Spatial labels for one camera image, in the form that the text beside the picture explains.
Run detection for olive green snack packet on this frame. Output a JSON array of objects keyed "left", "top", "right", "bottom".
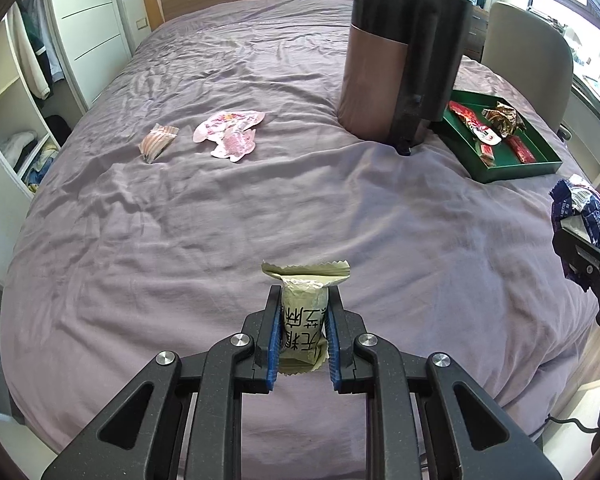
[{"left": 261, "top": 258, "right": 351, "bottom": 376}]

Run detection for small red candy packet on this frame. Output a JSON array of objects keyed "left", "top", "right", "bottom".
[{"left": 472, "top": 141, "right": 497, "bottom": 167}]

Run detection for blue and white snack packet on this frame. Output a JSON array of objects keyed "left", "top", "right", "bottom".
[{"left": 550, "top": 174, "right": 600, "bottom": 253}]

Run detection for black bag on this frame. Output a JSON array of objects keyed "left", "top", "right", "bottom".
[{"left": 44, "top": 115, "right": 73, "bottom": 146}]

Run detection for pink striped snack packet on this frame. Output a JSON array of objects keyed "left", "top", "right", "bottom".
[{"left": 139, "top": 122, "right": 180, "bottom": 163}]

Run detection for black and copper cylinder appliance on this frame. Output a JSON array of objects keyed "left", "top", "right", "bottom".
[{"left": 336, "top": 0, "right": 473, "bottom": 157}]

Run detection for white open shelf unit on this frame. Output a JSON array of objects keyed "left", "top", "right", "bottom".
[{"left": 0, "top": 2, "right": 76, "bottom": 196}]

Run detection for white desk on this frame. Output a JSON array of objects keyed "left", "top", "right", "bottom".
[{"left": 562, "top": 25, "right": 600, "bottom": 171}]

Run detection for hanging dark green jacket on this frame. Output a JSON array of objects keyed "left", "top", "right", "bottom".
[{"left": 22, "top": 0, "right": 65, "bottom": 83}]

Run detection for long red and white packet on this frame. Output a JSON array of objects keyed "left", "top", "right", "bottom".
[{"left": 447, "top": 101, "right": 503, "bottom": 145}]

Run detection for brown crinkled snack packet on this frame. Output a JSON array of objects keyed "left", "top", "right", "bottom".
[{"left": 482, "top": 101, "right": 528, "bottom": 138}]

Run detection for square red snack packet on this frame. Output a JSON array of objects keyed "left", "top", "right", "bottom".
[{"left": 504, "top": 135, "right": 537, "bottom": 164}]

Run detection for beige chair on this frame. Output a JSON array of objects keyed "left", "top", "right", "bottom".
[{"left": 481, "top": 1, "right": 575, "bottom": 133}]

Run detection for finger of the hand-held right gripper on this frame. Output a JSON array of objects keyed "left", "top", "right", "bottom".
[{"left": 551, "top": 225, "right": 600, "bottom": 311}]

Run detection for bed with purple sheet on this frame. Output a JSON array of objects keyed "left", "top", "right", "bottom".
[{"left": 0, "top": 0, "right": 600, "bottom": 453}]

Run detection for folded clothes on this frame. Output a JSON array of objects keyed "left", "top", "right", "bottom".
[{"left": 0, "top": 130, "right": 61, "bottom": 193}]

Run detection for wooden dresser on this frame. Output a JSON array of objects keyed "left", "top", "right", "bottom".
[{"left": 462, "top": 2, "right": 486, "bottom": 63}]

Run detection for hanging cream garment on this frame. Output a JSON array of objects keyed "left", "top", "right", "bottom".
[{"left": 7, "top": 5, "right": 51, "bottom": 101}]

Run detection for green tray box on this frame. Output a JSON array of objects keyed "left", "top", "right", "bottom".
[{"left": 432, "top": 89, "right": 564, "bottom": 184}]

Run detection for white wardrobe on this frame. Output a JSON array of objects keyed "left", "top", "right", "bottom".
[{"left": 47, "top": 0, "right": 146, "bottom": 116}]

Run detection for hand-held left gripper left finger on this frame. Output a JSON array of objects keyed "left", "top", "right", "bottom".
[{"left": 40, "top": 285, "right": 286, "bottom": 480}]

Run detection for small pink cartoon packet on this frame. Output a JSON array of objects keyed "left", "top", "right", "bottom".
[{"left": 211, "top": 127, "right": 258, "bottom": 163}]

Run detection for large pink cartoon packet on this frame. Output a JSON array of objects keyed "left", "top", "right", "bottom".
[{"left": 192, "top": 109, "right": 267, "bottom": 143}]

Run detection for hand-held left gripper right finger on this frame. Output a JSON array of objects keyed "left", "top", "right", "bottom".
[{"left": 325, "top": 287, "right": 563, "bottom": 480}]

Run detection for black cable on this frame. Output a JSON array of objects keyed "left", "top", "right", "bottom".
[{"left": 542, "top": 410, "right": 600, "bottom": 433}]

